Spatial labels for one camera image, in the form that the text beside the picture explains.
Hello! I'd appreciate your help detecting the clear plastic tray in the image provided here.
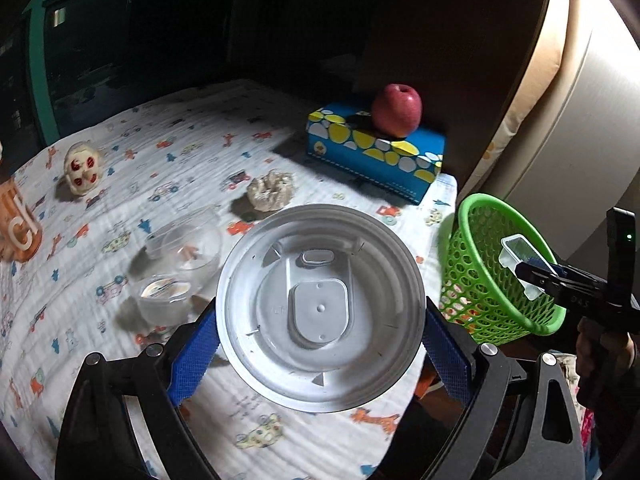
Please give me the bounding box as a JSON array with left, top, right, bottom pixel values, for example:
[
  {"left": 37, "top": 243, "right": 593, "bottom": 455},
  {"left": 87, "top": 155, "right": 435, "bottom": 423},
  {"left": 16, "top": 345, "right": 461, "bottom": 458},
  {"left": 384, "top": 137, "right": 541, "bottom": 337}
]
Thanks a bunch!
[{"left": 498, "top": 234, "right": 556, "bottom": 301}]

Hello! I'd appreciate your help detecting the white round plastic lid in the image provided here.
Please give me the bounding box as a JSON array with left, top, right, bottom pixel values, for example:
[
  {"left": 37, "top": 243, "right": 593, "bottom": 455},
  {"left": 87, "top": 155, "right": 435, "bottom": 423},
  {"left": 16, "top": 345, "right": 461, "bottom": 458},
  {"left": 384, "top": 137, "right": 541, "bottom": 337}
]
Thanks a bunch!
[{"left": 216, "top": 204, "right": 426, "bottom": 413}]

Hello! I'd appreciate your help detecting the white paper ball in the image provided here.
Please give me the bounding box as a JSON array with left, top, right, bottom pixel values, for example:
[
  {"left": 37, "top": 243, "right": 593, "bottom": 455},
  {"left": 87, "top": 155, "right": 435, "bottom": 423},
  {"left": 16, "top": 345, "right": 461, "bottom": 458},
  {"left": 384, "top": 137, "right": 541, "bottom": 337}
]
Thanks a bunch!
[{"left": 246, "top": 170, "right": 296, "bottom": 212}]

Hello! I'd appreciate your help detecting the person's right hand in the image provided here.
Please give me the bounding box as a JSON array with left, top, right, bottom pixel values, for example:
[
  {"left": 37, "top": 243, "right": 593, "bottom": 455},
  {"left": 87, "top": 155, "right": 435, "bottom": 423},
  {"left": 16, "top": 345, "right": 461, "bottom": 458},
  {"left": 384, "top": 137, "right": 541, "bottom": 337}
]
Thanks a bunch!
[{"left": 576, "top": 318, "right": 637, "bottom": 378}]

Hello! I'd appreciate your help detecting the green mesh waste basket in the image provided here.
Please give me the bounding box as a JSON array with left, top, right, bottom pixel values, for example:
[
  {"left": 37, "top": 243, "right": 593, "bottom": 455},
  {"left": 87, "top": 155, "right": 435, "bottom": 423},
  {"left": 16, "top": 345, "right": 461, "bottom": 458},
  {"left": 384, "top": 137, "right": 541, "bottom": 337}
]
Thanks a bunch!
[{"left": 437, "top": 193, "right": 566, "bottom": 346}]

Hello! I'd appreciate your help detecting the small clear jelly cup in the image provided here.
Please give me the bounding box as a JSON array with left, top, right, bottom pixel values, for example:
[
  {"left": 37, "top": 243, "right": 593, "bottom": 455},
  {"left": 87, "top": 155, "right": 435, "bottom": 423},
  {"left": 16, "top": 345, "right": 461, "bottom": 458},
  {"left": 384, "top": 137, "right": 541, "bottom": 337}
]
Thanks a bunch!
[{"left": 136, "top": 274, "right": 194, "bottom": 326}]

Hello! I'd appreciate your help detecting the clear plastic cup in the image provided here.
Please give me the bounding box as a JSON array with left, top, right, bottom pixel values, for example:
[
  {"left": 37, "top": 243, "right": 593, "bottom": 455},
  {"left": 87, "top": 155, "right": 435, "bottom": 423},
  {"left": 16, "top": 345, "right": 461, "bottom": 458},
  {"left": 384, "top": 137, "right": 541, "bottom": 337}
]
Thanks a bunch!
[{"left": 145, "top": 206, "right": 222, "bottom": 292}]

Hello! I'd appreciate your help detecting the white cabinet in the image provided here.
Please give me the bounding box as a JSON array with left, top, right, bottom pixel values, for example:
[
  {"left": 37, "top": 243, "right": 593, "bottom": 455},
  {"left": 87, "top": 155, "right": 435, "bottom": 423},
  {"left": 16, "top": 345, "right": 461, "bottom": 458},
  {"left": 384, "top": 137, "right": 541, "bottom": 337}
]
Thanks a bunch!
[{"left": 484, "top": 0, "right": 639, "bottom": 275}]

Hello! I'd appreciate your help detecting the white printed table cloth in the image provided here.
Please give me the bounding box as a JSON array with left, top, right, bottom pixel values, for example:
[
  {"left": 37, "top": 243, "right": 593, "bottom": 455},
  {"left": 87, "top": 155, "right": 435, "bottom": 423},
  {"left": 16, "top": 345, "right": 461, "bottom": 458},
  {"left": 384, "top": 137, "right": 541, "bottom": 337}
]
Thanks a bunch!
[{"left": 1, "top": 81, "right": 458, "bottom": 479}]

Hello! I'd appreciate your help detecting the red apple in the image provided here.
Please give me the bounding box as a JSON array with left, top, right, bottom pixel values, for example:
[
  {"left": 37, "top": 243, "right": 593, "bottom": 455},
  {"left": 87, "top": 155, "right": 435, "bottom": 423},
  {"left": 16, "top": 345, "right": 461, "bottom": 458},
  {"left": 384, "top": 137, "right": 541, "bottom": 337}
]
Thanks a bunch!
[{"left": 371, "top": 84, "right": 422, "bottom": 139}]

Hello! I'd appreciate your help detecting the orange water bottle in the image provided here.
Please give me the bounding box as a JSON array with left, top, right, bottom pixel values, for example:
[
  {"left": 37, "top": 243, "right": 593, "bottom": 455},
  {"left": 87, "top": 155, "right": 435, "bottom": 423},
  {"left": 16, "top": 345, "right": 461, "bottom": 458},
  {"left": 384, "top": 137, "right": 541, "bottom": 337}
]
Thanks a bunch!
[{"left": 0, "top": 148, "right": 42, "bottom": 263}]

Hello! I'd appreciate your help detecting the beige floral pillow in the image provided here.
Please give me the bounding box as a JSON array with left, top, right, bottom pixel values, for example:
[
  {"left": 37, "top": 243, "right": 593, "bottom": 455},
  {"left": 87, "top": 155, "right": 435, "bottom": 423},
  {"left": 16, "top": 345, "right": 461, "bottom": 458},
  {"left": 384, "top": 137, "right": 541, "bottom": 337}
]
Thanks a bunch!
[{"left": 463, "top": 0, "right": 570, "bottom": 193}]

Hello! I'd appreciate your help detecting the blue yellow tissue box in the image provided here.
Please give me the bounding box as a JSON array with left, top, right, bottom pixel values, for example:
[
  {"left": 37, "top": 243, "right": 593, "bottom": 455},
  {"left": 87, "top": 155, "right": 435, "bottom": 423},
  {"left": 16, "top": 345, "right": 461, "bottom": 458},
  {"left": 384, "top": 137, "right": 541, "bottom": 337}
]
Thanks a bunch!
[{"left": 306, "top": 103, "right": 446, "bottom": 205}]

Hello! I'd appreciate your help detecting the green window frame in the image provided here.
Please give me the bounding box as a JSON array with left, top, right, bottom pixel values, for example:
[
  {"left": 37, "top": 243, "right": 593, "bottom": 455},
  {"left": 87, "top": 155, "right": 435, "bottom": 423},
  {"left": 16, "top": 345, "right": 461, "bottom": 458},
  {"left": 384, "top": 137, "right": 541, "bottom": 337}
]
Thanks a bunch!
[{"left": 25, "top": 0, "right": 61, "bottom": 145}]

